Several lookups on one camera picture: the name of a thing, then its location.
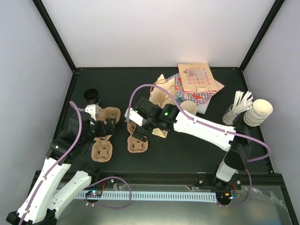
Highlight clear stirrer holder cup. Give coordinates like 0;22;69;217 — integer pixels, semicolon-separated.
222;104;240;126

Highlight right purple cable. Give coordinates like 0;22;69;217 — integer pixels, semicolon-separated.
128;83;271;163

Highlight small circuit board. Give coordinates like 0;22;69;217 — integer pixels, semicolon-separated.
85;190;103;198

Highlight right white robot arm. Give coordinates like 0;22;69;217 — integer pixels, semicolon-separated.
126;97;253;189

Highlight pink cakes paper bag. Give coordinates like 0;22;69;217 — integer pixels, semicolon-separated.
178;63;225;94

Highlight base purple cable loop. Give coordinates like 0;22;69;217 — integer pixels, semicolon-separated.
84;176;132;209

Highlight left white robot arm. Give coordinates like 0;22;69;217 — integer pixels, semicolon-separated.
6;112;120;225

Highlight brown pulp cup carrier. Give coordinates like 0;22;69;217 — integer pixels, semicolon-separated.
127;121;148;153

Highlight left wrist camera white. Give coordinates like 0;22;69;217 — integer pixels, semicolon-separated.
84;104;99;125

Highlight light blue cable duct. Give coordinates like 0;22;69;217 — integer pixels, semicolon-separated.
53;189;217;204

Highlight light blue paper bag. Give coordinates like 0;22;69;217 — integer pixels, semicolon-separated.
175;96;210;114

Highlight kraft paper bag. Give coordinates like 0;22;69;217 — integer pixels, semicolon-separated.
149;74;175;138

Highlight blue checkered paper bag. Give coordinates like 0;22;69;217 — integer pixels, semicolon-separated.
166;73;216;105

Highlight white stirrer packets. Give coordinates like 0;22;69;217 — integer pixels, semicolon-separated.
230;90;254;115

